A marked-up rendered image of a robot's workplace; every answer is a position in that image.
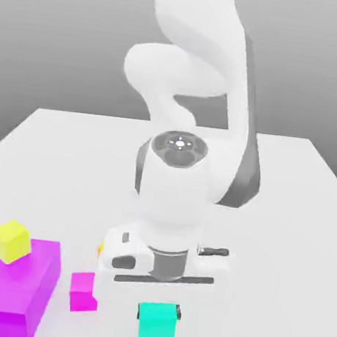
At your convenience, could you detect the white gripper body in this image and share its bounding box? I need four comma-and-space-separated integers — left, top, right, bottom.
93, 244, 232, 313

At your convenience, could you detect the small teal cube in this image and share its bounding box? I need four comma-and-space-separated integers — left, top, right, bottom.
134, 300, 179, 337

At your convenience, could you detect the small pink cube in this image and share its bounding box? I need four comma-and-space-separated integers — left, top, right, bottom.
67, 270, 102, 315

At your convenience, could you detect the small yellow cube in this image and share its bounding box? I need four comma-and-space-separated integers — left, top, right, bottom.
0, 218, 36, 267

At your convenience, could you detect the large magenta box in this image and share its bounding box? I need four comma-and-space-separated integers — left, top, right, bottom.
0, 234, 66, 337

